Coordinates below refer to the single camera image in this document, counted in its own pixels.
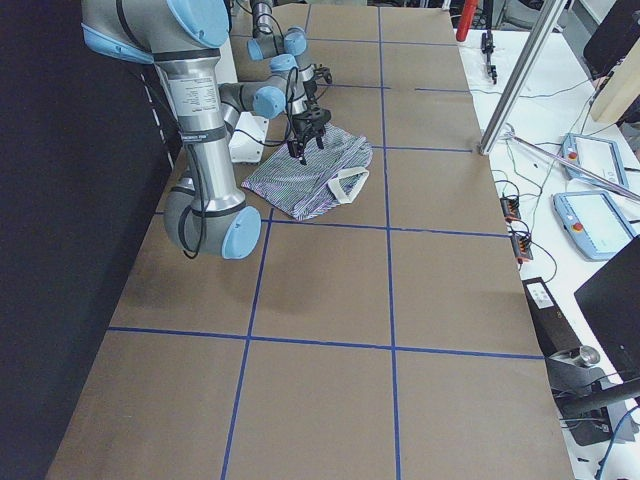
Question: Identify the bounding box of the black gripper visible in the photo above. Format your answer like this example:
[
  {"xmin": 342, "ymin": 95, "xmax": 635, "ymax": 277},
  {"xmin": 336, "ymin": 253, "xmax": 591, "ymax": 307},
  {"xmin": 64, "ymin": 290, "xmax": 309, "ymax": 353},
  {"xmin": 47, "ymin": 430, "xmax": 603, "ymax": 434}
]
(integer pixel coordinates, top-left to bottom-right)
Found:
[
  {"xmin": 298, "ymin": 64, "xmax": 333, "ymax": 108},
  {"xmin": 287, "ymin": 107, "xmax": 331, "ymax": 165}
]

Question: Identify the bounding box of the navy white striped polo shirt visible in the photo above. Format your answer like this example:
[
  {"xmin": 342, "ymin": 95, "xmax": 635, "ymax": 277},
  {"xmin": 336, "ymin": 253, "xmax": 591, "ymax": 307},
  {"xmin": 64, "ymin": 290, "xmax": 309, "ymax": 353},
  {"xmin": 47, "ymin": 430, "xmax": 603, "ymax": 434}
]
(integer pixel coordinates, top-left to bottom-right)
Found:
[{"xmin": 242, "ymin": 124, "xmax": 373, "ymax": 221}]

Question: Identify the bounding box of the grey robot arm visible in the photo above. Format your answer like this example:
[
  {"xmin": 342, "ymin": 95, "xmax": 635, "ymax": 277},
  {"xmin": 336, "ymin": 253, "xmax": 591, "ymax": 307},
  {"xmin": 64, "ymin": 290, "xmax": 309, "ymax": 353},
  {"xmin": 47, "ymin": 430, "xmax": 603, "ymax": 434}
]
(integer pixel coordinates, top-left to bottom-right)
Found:
[
  {"xmin": 247, "ymin": 0, "xmax": 333, "ymax": 104},
  {"xmin": 81, "ymin": 1, "xmax": 332, "ymax": 260}
]

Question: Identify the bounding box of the red object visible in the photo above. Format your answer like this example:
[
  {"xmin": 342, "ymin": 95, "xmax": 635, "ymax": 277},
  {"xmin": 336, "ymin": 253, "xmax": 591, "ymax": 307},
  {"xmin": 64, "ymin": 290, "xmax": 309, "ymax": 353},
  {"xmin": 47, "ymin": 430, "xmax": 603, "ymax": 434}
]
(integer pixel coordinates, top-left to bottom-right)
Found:
[{"xmin": 456, "ymin": 0, "xmax": 479, "ymax": 42}]

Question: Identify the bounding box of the black tripod stick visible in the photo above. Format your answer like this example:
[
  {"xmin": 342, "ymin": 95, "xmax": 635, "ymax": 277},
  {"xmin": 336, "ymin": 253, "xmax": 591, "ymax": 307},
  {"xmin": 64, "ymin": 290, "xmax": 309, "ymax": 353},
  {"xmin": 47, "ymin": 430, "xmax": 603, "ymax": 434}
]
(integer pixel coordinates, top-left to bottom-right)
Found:
[{"xmin": 481, "ymin": 0, "xmax": 498, "ymax": 85}]

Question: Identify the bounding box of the orange black connector block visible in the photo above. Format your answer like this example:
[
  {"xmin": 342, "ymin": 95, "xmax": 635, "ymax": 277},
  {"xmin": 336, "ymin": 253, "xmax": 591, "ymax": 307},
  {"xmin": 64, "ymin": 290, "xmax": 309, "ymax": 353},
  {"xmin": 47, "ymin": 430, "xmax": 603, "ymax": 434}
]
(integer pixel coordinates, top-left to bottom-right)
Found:
[
  {"xmin": 499, "ymin": 196, "xmax": 522, "ymax": 223},
  {"xmin": 510, "ymin": 232, "xmax": 533, "ymax": 265}
]

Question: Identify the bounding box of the green tipped metal rod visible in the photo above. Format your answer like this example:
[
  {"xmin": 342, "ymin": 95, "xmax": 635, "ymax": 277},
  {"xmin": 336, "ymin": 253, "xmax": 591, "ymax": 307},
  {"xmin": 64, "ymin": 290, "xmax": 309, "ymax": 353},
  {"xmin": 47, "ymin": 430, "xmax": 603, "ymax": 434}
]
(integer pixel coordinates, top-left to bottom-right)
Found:
[{"xmin": 498, "ymin": 123, "xmax": 640, "ymax": 203}]

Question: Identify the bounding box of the left teach pendant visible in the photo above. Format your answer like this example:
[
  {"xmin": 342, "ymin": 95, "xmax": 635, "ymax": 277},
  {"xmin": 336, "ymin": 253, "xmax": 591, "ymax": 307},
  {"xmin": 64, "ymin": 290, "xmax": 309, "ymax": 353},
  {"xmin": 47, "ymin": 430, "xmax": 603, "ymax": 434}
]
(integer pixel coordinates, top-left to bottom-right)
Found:
[{"xmin": 561, "ymin": 133, "xmax": 629, "ymax": 188}]

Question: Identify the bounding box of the teach pendant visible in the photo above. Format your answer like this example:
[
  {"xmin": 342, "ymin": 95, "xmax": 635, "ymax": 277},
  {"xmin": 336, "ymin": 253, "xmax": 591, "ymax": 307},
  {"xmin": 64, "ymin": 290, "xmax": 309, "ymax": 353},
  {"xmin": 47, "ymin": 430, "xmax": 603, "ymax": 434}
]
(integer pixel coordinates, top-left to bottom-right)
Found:
[
  {"xmin": 561, "ymin": 133, "xmax": 629, "ymax": 188},
  {"xmin": 552, "ymin": 190, "xmax": 636, "ymax": 261}
]

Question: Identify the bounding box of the beige board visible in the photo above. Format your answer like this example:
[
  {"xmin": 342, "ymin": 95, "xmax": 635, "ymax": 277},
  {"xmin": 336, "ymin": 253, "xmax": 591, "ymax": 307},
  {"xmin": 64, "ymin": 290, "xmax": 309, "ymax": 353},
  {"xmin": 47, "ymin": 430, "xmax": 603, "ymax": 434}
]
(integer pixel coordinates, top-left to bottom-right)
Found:
[{"xmin": 591, "ymin": 41, "xmax": 640, "ymax": 123}]

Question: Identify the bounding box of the right teach pendant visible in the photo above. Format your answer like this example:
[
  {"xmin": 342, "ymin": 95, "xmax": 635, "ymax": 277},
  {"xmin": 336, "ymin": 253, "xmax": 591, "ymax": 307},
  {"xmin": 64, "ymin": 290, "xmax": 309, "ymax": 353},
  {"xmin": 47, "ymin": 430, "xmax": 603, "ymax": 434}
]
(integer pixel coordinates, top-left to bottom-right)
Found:
[{"xmin": 552, "ymin": 190, "xmax": 636, "ymax": 261}]

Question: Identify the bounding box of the black monitor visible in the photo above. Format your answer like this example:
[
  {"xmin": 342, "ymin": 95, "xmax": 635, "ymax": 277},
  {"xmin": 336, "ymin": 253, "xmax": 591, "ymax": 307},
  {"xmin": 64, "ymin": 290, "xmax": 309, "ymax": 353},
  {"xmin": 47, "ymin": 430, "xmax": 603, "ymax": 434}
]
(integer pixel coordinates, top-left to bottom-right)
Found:
[{"xmin": 574, "ymin": 238, "xmax": 639, "ymax": 380}]

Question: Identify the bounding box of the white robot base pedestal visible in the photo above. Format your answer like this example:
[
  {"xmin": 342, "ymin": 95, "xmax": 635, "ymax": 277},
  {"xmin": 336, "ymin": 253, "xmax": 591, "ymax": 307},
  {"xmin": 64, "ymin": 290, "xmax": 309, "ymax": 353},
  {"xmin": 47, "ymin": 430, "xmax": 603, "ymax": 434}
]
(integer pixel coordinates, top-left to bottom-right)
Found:
[{"xmin": 229, "ymin": 112, "xmax": 269, "ymax": 164}]

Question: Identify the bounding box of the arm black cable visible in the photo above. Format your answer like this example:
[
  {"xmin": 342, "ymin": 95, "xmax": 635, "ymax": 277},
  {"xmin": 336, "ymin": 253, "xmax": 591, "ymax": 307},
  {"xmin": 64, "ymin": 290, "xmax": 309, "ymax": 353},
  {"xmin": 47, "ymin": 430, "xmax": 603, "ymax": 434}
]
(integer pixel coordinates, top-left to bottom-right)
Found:
[{"xmin": 179, "ymin": 64, "xmax": 301, "ymax": 260}]

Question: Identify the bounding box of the aluminium frame post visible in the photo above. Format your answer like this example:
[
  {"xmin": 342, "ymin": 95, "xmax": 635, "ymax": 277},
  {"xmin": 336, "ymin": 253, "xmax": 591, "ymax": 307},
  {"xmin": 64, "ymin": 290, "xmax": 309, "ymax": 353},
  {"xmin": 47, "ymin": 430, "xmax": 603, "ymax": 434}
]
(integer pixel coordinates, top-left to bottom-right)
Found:
[{"xmin": 478, "ymin": 0, "xmax": 566, "ymax": 155}]

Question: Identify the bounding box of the black camera stand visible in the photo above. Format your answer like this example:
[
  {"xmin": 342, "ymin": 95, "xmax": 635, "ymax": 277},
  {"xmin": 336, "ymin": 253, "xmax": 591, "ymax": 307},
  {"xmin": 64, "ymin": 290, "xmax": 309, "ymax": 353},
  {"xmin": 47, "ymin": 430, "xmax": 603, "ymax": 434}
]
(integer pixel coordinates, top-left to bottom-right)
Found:
[{"xmin": 523, "ymin": 277, "xmax": 639, "ymax": 446}]

